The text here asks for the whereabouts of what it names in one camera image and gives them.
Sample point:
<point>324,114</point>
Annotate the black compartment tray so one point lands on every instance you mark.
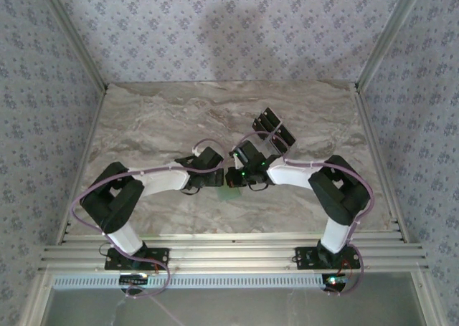
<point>273,129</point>

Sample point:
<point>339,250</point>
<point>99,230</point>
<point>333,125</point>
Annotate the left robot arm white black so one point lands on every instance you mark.
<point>161,182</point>

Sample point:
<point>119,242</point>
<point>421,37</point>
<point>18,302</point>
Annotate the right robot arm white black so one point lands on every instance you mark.
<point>292,177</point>

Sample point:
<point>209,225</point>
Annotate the aluminium extrusion base rails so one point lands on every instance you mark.
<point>233,254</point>

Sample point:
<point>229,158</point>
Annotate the small circuit board with LEDs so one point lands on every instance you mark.
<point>335,281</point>
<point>134,278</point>

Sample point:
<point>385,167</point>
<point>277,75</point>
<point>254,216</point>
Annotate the grey metal sheet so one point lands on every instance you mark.
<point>251,308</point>

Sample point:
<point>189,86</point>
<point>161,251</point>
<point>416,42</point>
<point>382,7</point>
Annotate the aluminium side rail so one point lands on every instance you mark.
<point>379,161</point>

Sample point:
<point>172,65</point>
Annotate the aluminium frame post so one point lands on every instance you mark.
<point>76,36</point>
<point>389,36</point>

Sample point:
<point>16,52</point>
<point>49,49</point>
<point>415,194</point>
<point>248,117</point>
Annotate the aluminium frame bar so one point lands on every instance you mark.
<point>427,301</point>
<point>38,301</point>

